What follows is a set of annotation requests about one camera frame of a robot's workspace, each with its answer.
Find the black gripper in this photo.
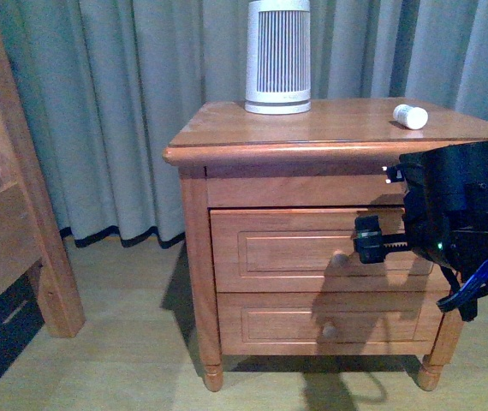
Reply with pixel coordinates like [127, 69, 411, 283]
[354, 141, 488, 286]

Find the wooden drawer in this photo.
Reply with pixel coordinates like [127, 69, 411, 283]
[211, 207, 449, 293]
[217, 292, 442, 355]

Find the white medicine bottle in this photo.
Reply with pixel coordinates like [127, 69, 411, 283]
[393, 104, 429, 130]

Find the wooden nightstand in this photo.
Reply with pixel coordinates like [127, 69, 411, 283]
[164, 98, 488, 391]

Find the white cylindrical air purifier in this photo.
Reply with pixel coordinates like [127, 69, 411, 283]
[245, 1, 311, 115]

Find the grey pleated curtain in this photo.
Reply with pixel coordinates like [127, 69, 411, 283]
[0, 0, 488, 247]

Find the wooden bed frame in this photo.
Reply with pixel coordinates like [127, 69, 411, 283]
[0, 33, 85, 337]

